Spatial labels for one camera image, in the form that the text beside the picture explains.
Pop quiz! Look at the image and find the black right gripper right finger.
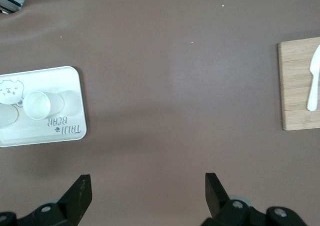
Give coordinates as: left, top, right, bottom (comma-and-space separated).
202, 172, 307, 226

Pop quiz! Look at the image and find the aluminium camera post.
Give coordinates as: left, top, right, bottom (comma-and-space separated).
0, 0, 27, 13

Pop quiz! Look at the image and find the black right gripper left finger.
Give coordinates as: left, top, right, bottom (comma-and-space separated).
0, 174, 93, 226

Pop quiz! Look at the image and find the wooden cutting board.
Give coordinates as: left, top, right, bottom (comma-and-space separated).
276, 37, 320, 131

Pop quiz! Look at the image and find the brown table cover mat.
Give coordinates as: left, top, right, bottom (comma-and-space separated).
0, 0, 320, 226

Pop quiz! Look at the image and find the white plastic cup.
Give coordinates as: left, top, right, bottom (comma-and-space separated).
0, 103, 20, 129
22, 90, 65, 120

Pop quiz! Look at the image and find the white bear print tray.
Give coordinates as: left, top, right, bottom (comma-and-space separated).
0, 65, 88, 148

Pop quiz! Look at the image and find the white plastic knife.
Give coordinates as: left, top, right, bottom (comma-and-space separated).
306, 44, 320, 111

